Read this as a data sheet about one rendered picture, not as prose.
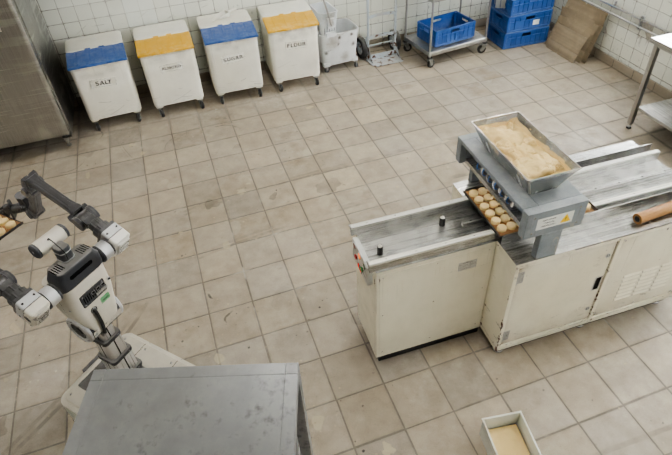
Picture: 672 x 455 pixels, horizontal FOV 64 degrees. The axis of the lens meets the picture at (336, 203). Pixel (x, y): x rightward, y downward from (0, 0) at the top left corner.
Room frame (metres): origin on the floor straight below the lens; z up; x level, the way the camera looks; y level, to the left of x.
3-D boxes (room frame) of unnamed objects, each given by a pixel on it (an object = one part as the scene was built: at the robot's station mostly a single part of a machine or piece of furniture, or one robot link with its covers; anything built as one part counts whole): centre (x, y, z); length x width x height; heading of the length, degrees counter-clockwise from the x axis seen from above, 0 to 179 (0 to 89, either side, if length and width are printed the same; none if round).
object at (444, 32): (6.09, -1.41, 0.29); 0.56 x 0.38 x 0.20; 115
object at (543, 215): (2.24, -0.96, 1.01); 0.72 x 0.33 x 0.34; 15
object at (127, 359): (1.68, 1.19, 0.38); 0.13 x 0.13 x 0.40; 59
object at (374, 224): (2.41, -1.03, 0.87); 2.01 x 0.03 x 0.07; 105
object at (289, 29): (5.66, 0.39, 0.38); 0.64 x 0.54 x 0.77; 14
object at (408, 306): (2.11, -0.47, 0.45); 0.70 x 0.34 x 0.90; 105
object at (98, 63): (5.10, 2.26, 0.38); 0.64 x 0.54 x 0.77; 19
